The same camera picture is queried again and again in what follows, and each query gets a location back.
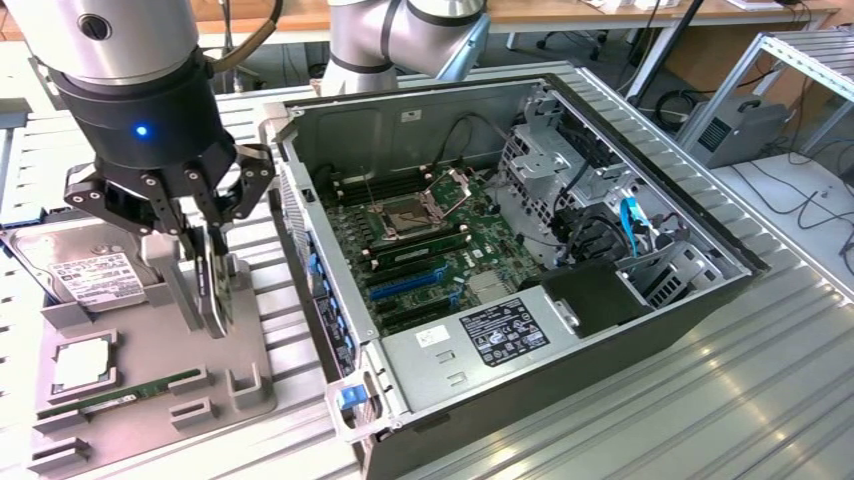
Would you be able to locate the metal disk bay cage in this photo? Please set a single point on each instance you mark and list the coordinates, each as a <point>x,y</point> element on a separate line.
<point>527,165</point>

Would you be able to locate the metal locking lever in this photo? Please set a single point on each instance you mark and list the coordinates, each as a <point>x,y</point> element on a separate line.
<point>369,185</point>

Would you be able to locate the silver CPU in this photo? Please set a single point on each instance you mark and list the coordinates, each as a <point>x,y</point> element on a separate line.
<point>80,362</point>

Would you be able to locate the grey desktop tower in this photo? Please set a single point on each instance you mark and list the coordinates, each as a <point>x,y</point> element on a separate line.
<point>740,130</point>

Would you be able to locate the silver hard disk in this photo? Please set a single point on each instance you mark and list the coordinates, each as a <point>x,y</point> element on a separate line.
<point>80,270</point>

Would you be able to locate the black RAM slot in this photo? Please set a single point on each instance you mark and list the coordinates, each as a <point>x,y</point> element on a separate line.
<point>388,180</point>
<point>393,191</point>
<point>391,185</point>
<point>387,175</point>

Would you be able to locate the green RAM stick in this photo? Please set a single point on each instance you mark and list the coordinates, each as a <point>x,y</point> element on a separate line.
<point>413,256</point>
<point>120,395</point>
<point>420,240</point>

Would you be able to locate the grey power supply unit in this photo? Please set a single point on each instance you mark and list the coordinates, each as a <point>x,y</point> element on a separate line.
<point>467,365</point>

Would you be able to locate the perforated metal disk bay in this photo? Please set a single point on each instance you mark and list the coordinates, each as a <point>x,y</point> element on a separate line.
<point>667,280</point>

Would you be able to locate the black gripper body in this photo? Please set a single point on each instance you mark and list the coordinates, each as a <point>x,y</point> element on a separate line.
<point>146,110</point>

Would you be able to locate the CPU socket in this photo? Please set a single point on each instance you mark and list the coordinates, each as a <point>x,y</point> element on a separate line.
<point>403,217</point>

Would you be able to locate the aluminium profile frame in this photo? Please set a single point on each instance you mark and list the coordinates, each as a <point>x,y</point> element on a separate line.
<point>807,60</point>

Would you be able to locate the black expansion slot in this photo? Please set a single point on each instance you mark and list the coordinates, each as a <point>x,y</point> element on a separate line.
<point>403,272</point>
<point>421,315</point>
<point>415,303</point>

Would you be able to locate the black office chair base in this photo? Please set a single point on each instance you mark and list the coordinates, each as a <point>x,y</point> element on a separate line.
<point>553,36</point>

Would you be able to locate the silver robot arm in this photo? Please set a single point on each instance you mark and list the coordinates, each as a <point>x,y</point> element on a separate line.
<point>146,45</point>

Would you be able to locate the black plastic duct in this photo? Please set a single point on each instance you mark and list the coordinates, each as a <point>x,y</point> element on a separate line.
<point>587,300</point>

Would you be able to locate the blue disk caddy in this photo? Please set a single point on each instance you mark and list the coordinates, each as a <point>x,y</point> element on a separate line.
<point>20,220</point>

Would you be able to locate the grey parts rack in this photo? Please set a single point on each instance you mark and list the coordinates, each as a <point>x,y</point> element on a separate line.
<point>133,360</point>

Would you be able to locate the dark grey block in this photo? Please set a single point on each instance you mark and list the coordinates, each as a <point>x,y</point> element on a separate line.
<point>13,112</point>

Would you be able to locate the graphics card with metal bracket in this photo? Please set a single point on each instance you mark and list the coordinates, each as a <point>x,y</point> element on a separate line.
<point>216,300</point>

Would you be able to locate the black open PC case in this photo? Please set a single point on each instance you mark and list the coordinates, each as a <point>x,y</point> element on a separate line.
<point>567,400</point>

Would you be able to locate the blue case latch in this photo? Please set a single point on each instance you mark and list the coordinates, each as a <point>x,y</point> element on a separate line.
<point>348,400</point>

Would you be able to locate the wooden desk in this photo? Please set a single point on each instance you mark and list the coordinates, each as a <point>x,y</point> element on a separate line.
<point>734,17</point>
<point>300,20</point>

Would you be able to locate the blue expansion slot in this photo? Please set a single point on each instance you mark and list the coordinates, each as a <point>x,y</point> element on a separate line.
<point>407,286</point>

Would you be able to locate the green motherboard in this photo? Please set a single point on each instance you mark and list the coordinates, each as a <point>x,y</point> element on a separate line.
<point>493,250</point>

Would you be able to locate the silver chipset heatsink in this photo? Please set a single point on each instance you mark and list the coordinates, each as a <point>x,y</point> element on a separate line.
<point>489,287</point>

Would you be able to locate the metal socket cover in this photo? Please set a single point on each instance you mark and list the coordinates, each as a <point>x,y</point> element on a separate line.
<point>464,187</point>

